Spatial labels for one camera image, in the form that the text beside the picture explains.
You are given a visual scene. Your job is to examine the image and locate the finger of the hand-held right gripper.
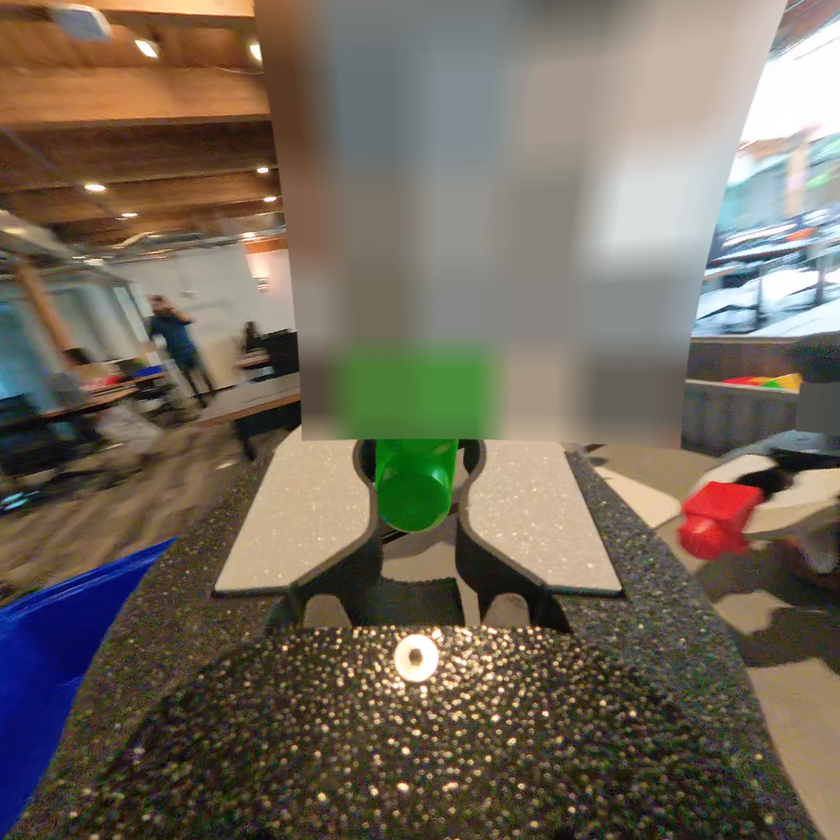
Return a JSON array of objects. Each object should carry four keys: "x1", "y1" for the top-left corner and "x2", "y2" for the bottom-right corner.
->
[
  {"x1": 746, "y1": 469, "x2": 840, "y2": 543},
  {"x1": 705, "y1": 452, "x2": 799, "y2": 493}
]

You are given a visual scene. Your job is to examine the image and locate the blue plastic bin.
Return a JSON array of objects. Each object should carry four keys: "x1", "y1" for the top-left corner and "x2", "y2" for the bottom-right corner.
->
[{"x1": 0, "y1": 539, "x2": 178, "y2": 817}]

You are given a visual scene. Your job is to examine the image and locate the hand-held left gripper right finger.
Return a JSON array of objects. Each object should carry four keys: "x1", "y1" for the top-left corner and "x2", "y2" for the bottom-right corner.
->
[{"x1": 454, "y1": 439, "x2": 622, "y2": 627}]

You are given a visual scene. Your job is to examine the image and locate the red one-stud toy block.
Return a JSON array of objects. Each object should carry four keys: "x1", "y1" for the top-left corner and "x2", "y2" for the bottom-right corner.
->
[{"x1": 676, "y1": 482, "x2": 765, "y2": 560}]

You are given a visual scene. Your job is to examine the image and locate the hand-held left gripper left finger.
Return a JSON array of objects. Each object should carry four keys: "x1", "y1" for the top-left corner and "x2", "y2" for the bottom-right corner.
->
[{"x1": 214, "y1": 439, "x2": 382, "y2": 627}]

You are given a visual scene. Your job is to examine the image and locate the grey plastic bin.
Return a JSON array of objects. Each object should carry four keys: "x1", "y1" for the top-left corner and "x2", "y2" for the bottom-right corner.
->
[{"x1": 681, "y1": 334, "x2": 840, "y2": 454}]

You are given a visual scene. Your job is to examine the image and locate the wooden top office desk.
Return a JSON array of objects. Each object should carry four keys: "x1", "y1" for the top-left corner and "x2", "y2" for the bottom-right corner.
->
[{"x1": 196, "y1": 374, "x2": 302, "y2": 460}]

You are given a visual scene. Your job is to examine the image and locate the pile of assembled block bridges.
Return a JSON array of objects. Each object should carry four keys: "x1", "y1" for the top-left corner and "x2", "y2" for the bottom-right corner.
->
[{"x1": 721, "y1": 373, "x2": 802, "y2": 392}]

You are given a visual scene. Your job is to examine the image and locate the green two-stud toy block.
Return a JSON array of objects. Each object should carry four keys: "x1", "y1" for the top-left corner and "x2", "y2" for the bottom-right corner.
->
[{"x1": 375, "y1": 439, "x2": 458, "y2": 533}]

